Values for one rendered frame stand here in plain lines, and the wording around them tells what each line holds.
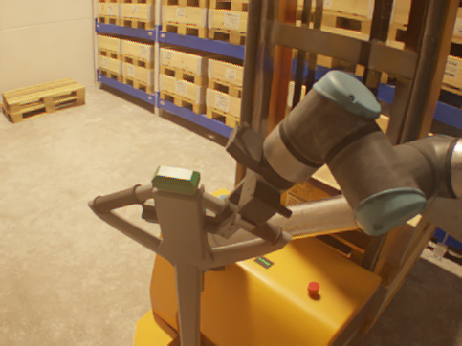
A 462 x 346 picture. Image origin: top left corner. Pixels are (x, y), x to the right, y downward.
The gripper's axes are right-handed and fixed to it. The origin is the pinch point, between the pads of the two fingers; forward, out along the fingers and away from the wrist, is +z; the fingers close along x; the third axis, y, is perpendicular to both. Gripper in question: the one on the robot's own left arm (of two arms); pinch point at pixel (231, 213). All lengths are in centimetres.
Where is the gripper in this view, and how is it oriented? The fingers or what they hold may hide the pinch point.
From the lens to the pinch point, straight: 68.2
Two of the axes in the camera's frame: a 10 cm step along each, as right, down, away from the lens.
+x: 1.9, -6.9, 7.0
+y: 8.5, 4.7, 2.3
